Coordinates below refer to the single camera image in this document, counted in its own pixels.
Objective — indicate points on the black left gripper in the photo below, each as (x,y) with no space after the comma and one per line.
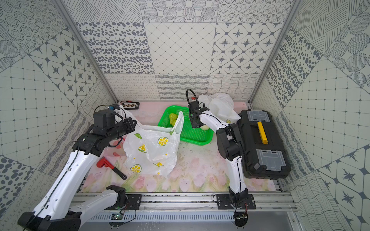
(130,125)

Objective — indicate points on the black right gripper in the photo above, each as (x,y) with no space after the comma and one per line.
(194,124)

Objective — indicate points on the white lemon-print plastic bag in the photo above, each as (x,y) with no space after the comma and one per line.
(152,150)

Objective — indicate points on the pink peach-print plastic bag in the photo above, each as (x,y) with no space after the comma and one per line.
(115,149)

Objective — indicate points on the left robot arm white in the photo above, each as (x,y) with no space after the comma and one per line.
(54,212)

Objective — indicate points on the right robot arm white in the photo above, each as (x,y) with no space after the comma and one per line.
(229,144)

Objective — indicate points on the black terminal strip block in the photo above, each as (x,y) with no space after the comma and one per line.
(129,105)

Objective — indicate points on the pale pear in tray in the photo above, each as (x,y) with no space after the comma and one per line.
(204,127)

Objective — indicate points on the green pear in tray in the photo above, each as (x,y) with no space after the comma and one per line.
(173,118)

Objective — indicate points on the green plastic basket tray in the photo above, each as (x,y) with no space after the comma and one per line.
(189,135)

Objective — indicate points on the plain white plastic bag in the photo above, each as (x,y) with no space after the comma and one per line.
(221,105)

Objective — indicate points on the red black pipe wrench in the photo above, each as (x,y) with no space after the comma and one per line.
(103,162)

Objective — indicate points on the floral pink table mat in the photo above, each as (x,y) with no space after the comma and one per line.
(198,169)

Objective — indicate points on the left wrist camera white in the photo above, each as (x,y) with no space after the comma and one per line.
(114,110)

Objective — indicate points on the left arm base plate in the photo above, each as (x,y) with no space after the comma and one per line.
(128,202)

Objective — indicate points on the black toolbox yellow handle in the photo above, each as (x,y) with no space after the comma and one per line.
(264,153)

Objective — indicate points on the aluminium mounting rail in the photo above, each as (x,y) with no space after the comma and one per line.
(210,202)

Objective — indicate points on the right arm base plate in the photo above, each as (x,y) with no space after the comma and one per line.
(225,202)

